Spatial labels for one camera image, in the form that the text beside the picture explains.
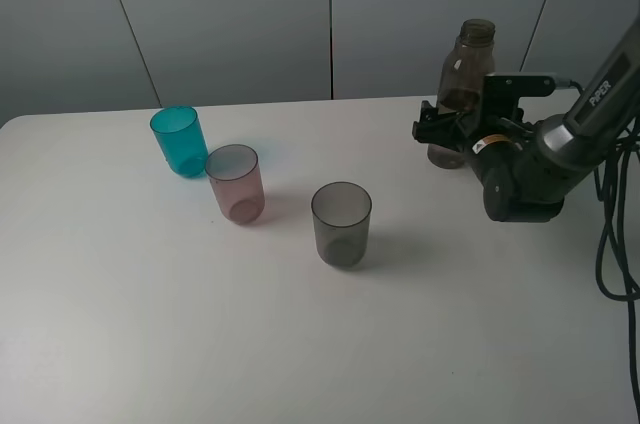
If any smoky brown water bottle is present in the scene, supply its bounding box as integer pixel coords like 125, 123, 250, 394
427, 19, 497, 170

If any pink translucent plastic cup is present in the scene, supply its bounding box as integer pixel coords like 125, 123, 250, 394
205, 144, 265, 225

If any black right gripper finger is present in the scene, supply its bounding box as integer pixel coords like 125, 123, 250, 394
419, 100, 463, 125
412, 120, 463, 145

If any grey translucent plastic cup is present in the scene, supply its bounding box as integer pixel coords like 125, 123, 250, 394
311, 181, 372, 269

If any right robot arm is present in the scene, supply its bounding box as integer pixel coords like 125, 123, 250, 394
412, 21, 639, 222

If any teal plastic cup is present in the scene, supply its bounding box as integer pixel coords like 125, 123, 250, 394
150, 106, 208, 178

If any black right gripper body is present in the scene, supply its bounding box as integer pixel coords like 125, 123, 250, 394
462, 113, 536, 179

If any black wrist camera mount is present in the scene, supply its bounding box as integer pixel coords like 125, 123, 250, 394
480, 73, 556, 121

